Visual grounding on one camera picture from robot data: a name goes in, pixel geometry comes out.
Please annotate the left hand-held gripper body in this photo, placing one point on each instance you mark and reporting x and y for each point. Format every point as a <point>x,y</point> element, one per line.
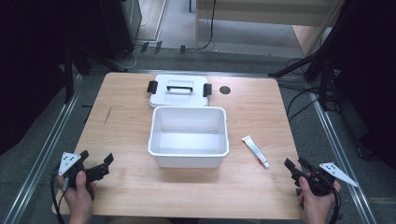
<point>93,172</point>

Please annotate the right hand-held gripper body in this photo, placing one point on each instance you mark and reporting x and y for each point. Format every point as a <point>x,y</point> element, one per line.
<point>320,183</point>

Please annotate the white ointment tube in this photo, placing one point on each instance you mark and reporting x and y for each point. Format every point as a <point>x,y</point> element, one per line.
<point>256,151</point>

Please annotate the white plastic storage box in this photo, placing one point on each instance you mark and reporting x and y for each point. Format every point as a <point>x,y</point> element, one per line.
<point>188,141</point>

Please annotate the person's right hand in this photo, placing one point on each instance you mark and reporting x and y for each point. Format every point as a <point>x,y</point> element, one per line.
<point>317,207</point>

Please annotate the person's left hand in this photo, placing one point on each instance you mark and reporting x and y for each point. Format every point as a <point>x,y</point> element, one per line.
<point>79,199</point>

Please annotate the black metal stand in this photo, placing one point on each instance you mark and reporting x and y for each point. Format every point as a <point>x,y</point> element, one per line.
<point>70,74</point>
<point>320,71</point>

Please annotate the black round table grommet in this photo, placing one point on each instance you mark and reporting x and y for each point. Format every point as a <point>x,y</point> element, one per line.
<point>224,90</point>

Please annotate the dark curtain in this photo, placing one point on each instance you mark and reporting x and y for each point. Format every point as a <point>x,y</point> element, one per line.
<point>31,62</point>
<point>370,77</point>

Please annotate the black cabinet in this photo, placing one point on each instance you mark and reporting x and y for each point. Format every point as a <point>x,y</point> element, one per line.
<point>120,28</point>

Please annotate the beige wooden furniture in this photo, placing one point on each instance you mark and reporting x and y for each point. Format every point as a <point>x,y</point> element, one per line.
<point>264,12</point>

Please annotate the aluminium floor rail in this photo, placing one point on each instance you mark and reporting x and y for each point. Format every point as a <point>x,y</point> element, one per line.
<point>40,158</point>
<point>339,155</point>

